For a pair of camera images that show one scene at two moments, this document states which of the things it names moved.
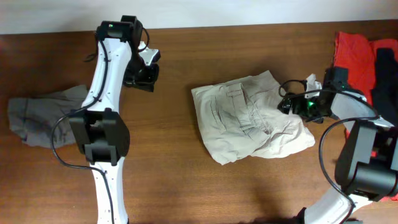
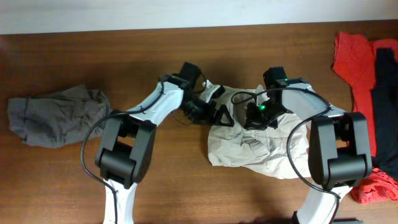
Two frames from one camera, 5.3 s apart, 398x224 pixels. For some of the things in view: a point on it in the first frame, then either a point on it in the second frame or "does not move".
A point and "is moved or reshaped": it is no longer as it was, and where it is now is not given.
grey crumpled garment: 32,117 does not move
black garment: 384,97 does not move
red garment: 356,51 does not move
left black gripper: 144,82 → 210,112
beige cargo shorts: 247,118 is moved or reshaped
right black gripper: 292,104 → 259,119
